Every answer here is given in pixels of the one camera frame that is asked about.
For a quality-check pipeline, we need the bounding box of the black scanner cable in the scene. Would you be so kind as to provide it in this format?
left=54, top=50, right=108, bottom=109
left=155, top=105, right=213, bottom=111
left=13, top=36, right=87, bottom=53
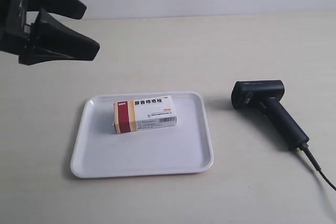
left=300, top=144, right=336, bottom=192

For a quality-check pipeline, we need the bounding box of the black barcode scanner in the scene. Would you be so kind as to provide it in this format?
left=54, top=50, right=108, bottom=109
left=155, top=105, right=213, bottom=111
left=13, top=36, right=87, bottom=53
left=231, top=80, right=309, bottom=151

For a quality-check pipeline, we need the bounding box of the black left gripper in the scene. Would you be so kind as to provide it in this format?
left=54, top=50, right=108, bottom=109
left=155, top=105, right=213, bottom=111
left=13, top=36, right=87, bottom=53
left=1, top=0, right=100, bottom=65

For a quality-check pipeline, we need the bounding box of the white plastic tray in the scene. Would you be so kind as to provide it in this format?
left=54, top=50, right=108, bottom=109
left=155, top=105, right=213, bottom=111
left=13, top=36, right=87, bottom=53
left=70, top=91, right=214, bottom=178

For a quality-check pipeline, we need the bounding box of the white red medicine box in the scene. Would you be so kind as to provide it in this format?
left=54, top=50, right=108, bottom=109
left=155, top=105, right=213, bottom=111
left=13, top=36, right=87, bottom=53
left=113, top=95, right=177, bottom=134

